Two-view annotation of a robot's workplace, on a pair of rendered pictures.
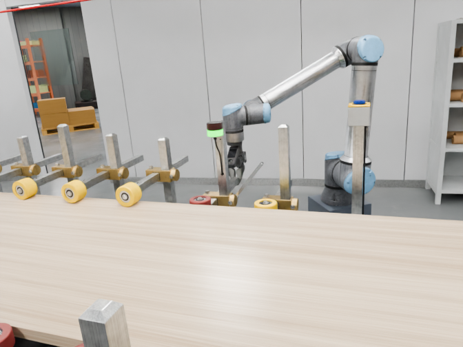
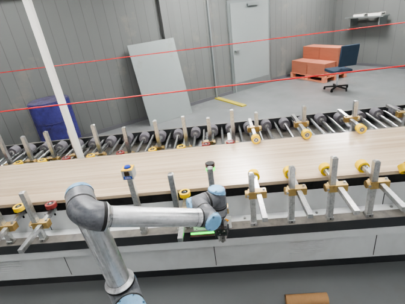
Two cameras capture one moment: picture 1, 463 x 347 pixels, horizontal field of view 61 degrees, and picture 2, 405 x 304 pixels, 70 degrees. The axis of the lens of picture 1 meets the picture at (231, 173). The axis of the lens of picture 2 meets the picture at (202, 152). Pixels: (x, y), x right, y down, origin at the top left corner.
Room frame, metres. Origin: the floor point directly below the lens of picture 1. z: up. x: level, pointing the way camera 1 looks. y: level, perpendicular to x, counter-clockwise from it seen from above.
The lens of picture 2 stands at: (2.99, -0.41, 2.04)
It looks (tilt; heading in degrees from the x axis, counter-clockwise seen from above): 26 degrees down; 165
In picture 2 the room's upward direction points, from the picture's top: 8 degrees counter-clockwise
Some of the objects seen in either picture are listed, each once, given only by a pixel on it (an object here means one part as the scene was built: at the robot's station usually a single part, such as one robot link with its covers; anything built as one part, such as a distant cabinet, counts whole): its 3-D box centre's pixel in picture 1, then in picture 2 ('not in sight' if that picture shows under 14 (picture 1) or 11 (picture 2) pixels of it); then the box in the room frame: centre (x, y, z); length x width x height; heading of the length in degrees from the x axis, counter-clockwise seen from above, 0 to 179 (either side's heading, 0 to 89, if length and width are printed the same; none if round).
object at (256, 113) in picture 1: (256, 113); (199, 204); (1.78, -0.14, 1.14); 0.12 x 0.12 x 0.09; 8
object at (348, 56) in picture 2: not in sight; (339, 67); (-2.49, 4.52, 0.50); 0.58 x 0.55 x 1.00; 7
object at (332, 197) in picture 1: (338, 191); not in sight; (2.01, -0.58, 0.65); 0.19 x 0.19 x 0.10
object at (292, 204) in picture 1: (280, 203); not in sight; (1.41, -0.18, 0.84); 0.13 x 0.06 x 0.05; 70
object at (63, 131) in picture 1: (71, 175); (331, 189); (1.74, 0.74, 0.93); 0.03 x 0.03 x 0.48; 70
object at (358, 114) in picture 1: (359, 115); (128, 172); (1.31, -0.45, 1.18); 0.07 x 0.07 x 0.08; 70
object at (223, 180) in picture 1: (223, 179); (213, 198); (1.49, 0.03, 0.93); 0.03 x 0.03 x 0.48; 70
